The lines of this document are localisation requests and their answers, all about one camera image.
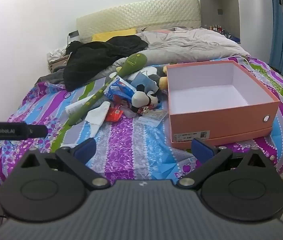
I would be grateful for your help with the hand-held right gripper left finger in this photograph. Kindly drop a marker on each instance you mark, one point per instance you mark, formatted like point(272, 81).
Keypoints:
point(86, 150)

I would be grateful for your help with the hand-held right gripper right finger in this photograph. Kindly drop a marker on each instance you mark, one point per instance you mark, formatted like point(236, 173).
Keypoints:
point(202, 150)

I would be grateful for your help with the orange cardboard box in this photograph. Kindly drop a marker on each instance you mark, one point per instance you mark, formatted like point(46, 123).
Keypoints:
point(219, 120)

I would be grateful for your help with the translucent plastic piece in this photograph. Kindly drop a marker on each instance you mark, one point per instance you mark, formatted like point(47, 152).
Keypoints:
point(129, 113)

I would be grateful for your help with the blue plastic bag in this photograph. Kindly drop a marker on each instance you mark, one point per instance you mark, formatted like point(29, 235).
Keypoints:
point(119, 87)

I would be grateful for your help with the white tissue paper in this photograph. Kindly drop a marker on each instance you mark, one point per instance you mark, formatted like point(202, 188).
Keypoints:
point(97, 117)

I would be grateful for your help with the white lotion tube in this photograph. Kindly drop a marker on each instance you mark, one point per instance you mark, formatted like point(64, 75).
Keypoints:
point(75, 107)

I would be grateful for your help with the striped floral bed sheet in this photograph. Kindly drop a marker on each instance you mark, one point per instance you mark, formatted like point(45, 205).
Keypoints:
point(131, 145)

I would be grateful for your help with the red packet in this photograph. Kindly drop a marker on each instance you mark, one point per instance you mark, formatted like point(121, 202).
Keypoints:
point(114, 113)

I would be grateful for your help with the clear plastic packet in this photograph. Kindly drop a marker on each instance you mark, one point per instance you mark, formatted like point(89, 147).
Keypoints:
point(152, 117)

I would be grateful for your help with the panda plush toy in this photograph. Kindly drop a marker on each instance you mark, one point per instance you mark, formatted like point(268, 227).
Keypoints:
point(141, 98)

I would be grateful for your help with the brown cardboard box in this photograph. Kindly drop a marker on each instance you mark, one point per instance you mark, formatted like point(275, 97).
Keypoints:
point(57, 65)

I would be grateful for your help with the white crumpled cloth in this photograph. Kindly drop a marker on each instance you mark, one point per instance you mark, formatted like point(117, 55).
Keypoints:
point(56, 53)

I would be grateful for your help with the black clothes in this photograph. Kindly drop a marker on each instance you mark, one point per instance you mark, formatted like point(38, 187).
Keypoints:
point(94, 57)

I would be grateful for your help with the green plush stick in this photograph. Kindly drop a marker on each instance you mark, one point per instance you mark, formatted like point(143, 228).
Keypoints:
point(131, 63)

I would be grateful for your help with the grey duvet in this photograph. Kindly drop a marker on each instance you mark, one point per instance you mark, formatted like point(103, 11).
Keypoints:
point(194, 42)

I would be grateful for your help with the blue tray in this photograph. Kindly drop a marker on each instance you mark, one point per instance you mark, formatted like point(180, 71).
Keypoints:
point(234, 38)

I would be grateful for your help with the yellow pillow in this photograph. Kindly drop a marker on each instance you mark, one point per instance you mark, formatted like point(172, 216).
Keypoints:
point(114, 33)

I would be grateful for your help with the row of small bottles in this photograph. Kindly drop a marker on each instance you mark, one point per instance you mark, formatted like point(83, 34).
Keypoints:
point(215, 28)

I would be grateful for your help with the pink pillow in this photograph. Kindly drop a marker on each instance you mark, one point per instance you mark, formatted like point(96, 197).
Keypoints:
point(162, 31)

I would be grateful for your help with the cream quilted headboard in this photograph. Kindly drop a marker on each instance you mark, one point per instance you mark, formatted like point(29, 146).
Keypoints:
point(136, 15)

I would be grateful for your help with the black wall charger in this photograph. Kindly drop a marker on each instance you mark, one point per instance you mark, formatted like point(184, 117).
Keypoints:
point(73, 33)

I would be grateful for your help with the dark wall switch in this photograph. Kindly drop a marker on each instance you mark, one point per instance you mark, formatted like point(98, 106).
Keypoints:
point(220, 11)

